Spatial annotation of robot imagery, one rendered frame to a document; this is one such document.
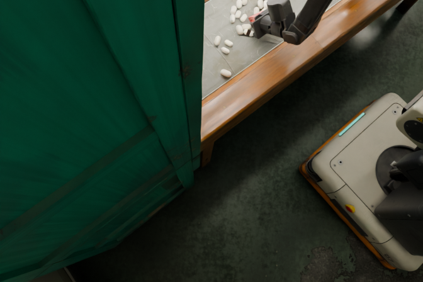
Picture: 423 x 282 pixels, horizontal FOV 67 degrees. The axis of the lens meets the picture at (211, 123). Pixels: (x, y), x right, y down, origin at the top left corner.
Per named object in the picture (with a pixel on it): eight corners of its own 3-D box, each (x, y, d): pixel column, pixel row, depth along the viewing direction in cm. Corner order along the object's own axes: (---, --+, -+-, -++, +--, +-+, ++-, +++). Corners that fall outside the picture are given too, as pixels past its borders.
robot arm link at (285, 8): (296, 45, 96) (313, 30, 99) (289, 10, 89) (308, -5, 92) (267, 39, 105) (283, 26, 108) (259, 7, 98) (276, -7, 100)
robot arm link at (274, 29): (284, 43, 102) (297, 34, 103) (279, 23, 98) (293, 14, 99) (270, 38, 107) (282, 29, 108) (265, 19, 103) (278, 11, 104)
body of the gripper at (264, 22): (249, 22, 108) (262, 26, 102) (271, 6, 110) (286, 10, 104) (254, 38, 112) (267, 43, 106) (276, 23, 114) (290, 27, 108)
